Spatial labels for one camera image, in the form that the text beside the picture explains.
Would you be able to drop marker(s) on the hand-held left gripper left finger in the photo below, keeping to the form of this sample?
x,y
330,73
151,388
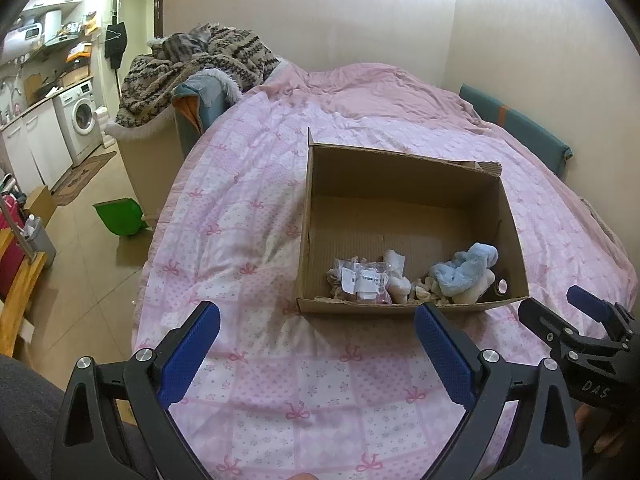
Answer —
x,y
192,345

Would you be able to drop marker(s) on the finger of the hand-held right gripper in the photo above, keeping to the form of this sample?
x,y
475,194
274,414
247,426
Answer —
x,y
592,306
545,322

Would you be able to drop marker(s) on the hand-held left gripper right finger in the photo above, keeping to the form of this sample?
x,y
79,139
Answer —
x,y
442,350

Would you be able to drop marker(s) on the cream fluffy scrunchie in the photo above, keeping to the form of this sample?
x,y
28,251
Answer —
x,y
475,292

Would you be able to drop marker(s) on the blue fluffy scrunchie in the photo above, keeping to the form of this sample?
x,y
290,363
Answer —
x,y
460,272

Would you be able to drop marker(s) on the white plush scrunchie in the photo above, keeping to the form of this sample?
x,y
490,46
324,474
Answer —
x,y
397,275

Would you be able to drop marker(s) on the clear plastic scrunchie packet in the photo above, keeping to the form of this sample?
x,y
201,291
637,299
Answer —
x,y
367,280

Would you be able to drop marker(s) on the brown cardboard box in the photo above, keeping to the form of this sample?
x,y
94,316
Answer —
x,y
400,210

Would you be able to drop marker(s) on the person's right hand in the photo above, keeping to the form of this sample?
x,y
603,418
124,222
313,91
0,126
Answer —
x,y
602,432

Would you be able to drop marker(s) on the pink bow-print quilt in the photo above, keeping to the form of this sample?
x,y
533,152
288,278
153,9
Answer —
x,y
240,230

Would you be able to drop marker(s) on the green dustpan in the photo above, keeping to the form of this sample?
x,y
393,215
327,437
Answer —
x,y
120,217

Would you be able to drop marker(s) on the person's dark grey trouser leg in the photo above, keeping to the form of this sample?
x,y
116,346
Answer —
x,y
25,400

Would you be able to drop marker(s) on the wooden chair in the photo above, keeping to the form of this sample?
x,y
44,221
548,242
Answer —
x,y
25,290

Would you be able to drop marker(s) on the grey bin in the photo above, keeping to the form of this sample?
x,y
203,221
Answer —
x,y
42,242

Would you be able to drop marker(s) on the beige sofa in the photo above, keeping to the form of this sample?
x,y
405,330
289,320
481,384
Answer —
x,y
150,165

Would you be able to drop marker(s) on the teal headboard cushion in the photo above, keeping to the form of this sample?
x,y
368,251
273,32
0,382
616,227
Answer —
x,y
520,130

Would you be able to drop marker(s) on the brown patterned floor rug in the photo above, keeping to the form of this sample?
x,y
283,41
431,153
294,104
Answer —
x,y
82,177

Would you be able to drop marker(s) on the small cardboard box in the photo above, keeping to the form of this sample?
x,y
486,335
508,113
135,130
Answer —
x,y
40,205

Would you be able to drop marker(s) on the red suitcase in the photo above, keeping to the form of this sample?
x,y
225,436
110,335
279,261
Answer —
x,y
9,245

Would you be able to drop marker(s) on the white kitchen cabinets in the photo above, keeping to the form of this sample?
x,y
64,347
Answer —
x,y
45,145

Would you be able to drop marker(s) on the teal fur-trimmed garment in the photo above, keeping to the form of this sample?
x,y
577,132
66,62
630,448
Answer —
x,y
200,95

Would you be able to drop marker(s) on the white washing machine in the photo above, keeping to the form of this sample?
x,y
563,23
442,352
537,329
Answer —
x,y
77,120

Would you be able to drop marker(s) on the brown patterned knit blanket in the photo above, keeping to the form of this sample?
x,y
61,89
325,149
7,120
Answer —
x,y
225,55

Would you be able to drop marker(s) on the dark hanging garment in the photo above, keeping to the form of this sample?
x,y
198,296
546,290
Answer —
x,y
115,42

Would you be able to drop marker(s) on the dark wooden door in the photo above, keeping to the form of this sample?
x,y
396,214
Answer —
x,y
159,10

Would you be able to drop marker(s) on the white water heater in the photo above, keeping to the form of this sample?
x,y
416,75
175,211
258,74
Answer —
x,y
52,26

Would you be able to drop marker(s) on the white microwave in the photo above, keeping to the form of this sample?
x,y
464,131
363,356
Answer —
x,y
24,35

